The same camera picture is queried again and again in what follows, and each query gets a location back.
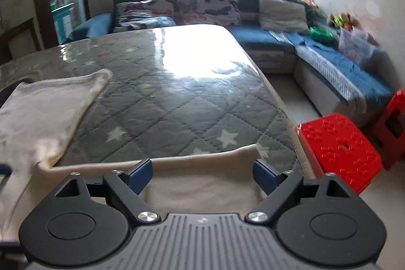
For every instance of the green plastic bowl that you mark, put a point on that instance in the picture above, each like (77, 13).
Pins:
(321, 32)

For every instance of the low red plastic stool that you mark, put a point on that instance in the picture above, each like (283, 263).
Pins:
(338, 143)

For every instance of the clear plastic storage box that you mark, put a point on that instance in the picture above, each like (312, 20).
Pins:
(357, 45)

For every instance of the large butterfly print pillow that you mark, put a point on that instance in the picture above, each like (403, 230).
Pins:
(208, 4)

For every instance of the blue corner sofa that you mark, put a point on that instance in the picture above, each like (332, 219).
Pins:
(250, 1)

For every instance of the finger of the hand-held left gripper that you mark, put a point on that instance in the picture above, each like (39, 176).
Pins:
(4, 169)

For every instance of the brown plush bear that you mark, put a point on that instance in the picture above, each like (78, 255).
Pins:
(349, 21)

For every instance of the green plush toy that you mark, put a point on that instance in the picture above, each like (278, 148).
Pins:
(340, 20)

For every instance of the grey cushion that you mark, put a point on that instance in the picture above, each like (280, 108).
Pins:
(281, 12)

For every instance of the tall red plastic stool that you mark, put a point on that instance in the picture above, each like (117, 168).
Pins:
(395, 102)

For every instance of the wooden chair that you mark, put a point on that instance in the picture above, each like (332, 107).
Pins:
(19, 42)

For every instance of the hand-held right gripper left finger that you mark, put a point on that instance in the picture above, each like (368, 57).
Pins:
(140, 175)

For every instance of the round black induction cooker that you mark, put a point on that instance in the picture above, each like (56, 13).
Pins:
(4, 96)

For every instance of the cream sweatshirt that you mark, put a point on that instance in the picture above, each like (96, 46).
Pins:
(189, 187)

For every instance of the blue sofa blanket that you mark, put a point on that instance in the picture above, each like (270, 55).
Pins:
(348, 74)

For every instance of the flat butterfly print pillow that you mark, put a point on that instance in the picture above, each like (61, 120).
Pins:
(142, 12)

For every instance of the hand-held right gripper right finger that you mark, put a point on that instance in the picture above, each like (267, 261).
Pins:
(265, 176)

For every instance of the teal cabinet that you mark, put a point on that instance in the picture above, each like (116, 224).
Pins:
(63, 23)

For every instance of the pink plush toy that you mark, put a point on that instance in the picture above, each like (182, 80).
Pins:
(308, 1)

